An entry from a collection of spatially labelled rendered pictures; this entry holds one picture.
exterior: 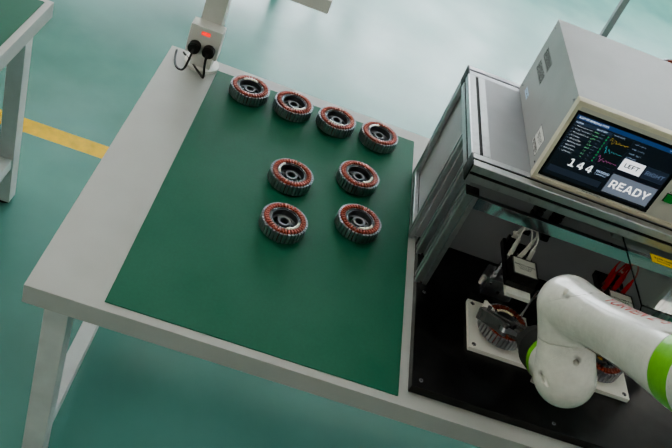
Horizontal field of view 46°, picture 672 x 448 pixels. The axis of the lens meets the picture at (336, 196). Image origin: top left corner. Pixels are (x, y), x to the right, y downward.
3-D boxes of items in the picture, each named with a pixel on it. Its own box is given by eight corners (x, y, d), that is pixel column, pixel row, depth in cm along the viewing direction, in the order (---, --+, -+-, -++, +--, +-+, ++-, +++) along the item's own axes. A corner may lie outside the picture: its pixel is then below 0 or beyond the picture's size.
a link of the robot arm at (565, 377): (542, 419, 135) (605, 418, 135) (545, 349, 133) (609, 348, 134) (519, 387, 149) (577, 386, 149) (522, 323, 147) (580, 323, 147)
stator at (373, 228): (326, 215, 193) (331, 204, 191) (362, 210, 200) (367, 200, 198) (347, 248, 187) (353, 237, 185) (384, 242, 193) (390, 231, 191)
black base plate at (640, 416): (685, 481, 168) (692, 475, 166) (407, 391, 160) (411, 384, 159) (642, 321, 205) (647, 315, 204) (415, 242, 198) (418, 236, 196)
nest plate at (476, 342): (529, 370, 174) (531, 367, 173) (466, 349, 172) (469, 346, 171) (523, 321, 186) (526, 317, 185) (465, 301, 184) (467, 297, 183)
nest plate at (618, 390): (627, 403, 177) (630, 399, 176) (566, 383, 175) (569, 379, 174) (615, 352, 188) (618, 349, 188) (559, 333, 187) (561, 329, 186)
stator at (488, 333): (523, 358, 174) (531, 347, 172) (476, 342, 173) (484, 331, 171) (519, 321, 183) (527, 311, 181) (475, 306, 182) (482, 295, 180)
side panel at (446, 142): (419, 240, 199) (474, 142, 179) (408, 237, 198) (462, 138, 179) (421, 176, 221) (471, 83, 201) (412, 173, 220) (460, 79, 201)
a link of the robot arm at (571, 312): (644, 413, 108) (714, 405, 110) (649, 332, 106) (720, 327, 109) (523, 330, 143) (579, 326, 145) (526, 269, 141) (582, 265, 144)
